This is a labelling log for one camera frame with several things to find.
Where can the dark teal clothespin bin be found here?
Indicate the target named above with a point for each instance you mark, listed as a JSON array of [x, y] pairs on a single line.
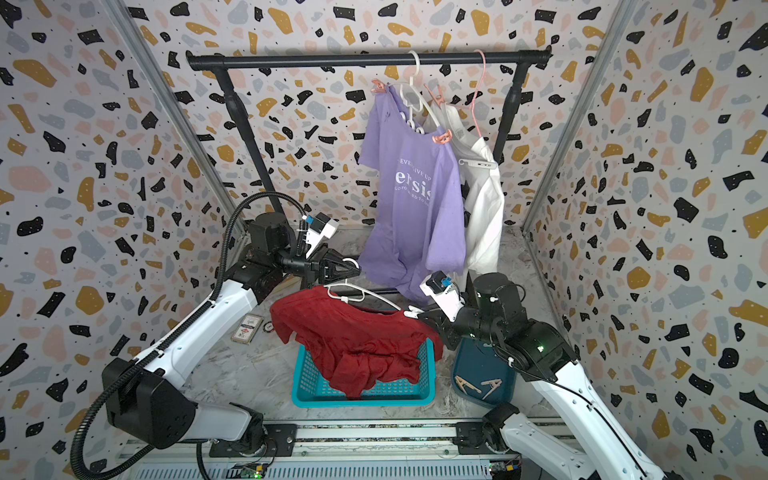
[[479, 376]]

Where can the pink clothespin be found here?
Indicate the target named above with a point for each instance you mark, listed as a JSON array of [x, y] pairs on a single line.
[[443, 138], [379, 87]]

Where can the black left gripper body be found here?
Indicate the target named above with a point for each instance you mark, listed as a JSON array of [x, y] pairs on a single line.
[[316, 264]]

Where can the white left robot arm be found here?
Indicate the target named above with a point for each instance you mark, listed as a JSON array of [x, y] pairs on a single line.
[[148, 402]]

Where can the white plastic hangers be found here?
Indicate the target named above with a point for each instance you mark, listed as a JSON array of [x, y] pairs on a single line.
[[414, 101]]

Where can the aluminium corner profile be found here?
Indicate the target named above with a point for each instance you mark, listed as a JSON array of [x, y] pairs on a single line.
[[123, 22], [619, 21]]

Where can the dark grey clothes rack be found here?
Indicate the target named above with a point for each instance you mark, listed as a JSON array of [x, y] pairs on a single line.
[[220, 66]]

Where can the red garment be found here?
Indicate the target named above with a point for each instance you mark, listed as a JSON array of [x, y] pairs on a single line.
[[352, 347]]

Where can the teal laundry basket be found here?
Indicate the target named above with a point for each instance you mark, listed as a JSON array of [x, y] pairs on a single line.
[[311, 390]]

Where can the aluminium corner profile right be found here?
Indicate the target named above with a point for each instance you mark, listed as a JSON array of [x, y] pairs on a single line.
[[619, 21]]

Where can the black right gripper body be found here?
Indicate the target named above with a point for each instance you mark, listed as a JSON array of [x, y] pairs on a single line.
[[468, 326]]

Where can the small card box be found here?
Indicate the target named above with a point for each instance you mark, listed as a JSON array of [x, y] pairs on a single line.
[[249, 326]]

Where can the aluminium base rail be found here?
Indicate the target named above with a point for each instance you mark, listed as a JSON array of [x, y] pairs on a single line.
[[356, 449]]

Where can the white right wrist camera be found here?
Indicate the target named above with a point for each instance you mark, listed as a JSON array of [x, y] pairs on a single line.
[[444, 292]]

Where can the pink wire hanger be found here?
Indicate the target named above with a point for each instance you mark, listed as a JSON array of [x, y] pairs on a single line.
[[476, 92]]

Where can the white printed t-shirt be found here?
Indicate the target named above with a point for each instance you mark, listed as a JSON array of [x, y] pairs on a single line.
[[481, 191]]

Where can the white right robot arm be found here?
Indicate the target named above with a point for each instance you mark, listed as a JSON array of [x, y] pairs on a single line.
[[491, 311]]

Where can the aluminium corner profile left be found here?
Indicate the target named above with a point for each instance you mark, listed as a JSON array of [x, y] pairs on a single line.
[[123, 22]]

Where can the purple garment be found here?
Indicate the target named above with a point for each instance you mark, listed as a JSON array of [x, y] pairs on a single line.
[[419, 228]]

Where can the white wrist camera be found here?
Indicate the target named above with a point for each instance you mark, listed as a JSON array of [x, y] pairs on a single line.
[[320, 227], [444, 292]]

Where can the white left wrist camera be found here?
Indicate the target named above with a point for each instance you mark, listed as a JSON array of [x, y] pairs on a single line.
[[320, 227]]

